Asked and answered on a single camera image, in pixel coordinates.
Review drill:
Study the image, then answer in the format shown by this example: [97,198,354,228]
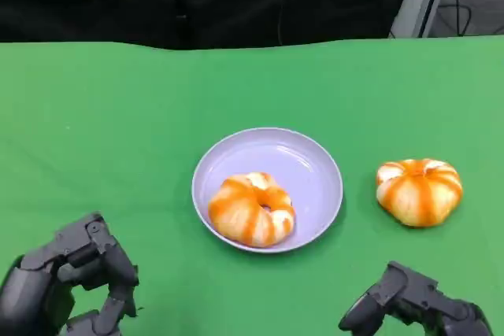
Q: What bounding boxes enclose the green table cloth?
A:
[0,35,504,336]

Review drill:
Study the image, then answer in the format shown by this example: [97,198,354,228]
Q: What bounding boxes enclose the orange and white bread roll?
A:
[207,172,296,249]
[376,158,464,228]

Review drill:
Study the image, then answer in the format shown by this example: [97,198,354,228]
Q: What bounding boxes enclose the lilac plate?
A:
[191,127,344,253]

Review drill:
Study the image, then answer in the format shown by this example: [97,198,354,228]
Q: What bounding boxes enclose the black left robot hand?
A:
[0,212,140,336]

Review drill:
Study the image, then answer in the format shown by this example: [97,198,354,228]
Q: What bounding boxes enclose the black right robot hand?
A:
[338,260,493,336]

